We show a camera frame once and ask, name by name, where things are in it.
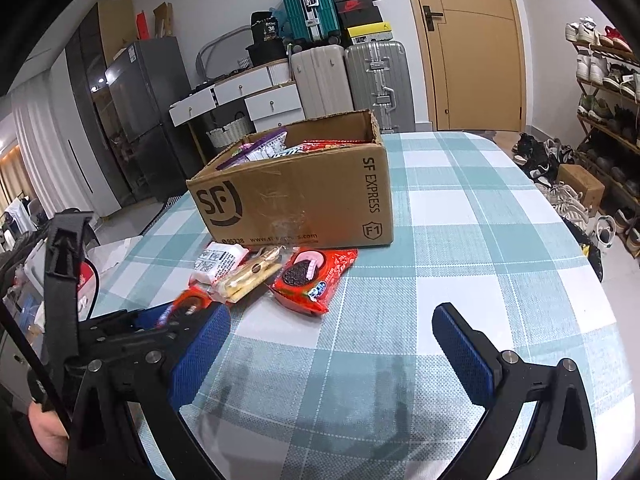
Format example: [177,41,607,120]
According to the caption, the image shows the person's left hand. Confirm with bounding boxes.
[27,400,71,467]

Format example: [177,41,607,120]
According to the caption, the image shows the wooden shoe rack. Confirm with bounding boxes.
[572,35,640,241]

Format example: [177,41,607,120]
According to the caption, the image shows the grey metal frame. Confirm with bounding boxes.
[196,25,253,78]

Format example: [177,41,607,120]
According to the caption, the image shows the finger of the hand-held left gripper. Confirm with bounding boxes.
[42,210,99,361]
[75,304,212,361]

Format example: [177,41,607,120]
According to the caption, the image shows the wooden door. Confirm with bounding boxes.
[407,0,526,133]

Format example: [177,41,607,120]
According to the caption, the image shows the pile of assorted shoes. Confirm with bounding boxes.
[512,132,608,281]

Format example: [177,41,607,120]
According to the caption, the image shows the flat cardboard sheet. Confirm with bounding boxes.
[97,0,136,66]

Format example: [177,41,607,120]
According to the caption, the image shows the hanging clothes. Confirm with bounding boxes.
[0,197,41,241]

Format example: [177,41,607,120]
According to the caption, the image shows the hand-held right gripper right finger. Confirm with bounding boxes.
[432,302,598,480]

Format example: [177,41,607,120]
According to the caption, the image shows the silver suitcase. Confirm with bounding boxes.
[345,40,417,133]

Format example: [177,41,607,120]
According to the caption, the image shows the red cookie packet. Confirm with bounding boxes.
[270,247,359,317]
[170,287,216,323]

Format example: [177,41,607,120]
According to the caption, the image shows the pink purple snack packet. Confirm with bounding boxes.
[216,130,288,170]

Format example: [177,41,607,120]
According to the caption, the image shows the orange red noodle snack packet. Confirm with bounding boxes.
[300,139,371,154]

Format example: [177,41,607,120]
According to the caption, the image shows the dark glass cabinet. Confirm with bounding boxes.
[65,2,136,211]

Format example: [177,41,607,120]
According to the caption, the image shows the small cardboard box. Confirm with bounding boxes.
[556,164,606,208]

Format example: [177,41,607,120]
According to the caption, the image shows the grey white laundry basket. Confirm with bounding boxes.
[206,117,253,149]

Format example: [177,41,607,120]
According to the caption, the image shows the shoe rack with shoes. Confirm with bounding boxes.
[565,17,640,261]

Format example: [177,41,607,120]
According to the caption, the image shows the white red-edged snack packet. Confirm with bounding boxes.
[192,241,251,285]

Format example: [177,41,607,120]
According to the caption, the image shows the dark grey fridge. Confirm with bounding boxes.
[105,37,201,206]

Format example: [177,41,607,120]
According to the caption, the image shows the brown cardboard box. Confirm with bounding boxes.
[186,109,395,251]

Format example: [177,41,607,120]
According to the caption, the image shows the white desk with drawers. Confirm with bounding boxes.
[169,62,303,133]

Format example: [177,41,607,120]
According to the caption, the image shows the green suitcase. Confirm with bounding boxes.
[276,0,343,43]

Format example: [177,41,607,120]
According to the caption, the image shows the white black snack packet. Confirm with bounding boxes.
[260,145,303,161]

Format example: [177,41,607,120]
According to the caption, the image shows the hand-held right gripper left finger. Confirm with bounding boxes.
[65,302,233,480]

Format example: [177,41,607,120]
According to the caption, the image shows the cream cake packet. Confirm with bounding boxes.
[210,246,288,306]

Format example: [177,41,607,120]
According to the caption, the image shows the small cardboard piece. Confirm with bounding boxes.
[152,2,173,38]

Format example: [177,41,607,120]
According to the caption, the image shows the black shoe box red logo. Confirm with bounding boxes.
[336,0,383,16]

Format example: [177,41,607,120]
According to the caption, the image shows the plain black shoe box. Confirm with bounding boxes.
[342,12,386,30]

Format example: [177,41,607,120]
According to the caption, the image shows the yellow shoe box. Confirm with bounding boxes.
[347,26,393,46]

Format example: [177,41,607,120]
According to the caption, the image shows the beige suitcase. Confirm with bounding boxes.
[290,44,353,123]

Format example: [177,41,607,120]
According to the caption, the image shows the black bag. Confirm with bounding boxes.
[245,10,288,66]

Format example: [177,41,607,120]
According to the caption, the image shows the white curtain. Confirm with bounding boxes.
[10,50,121,221]

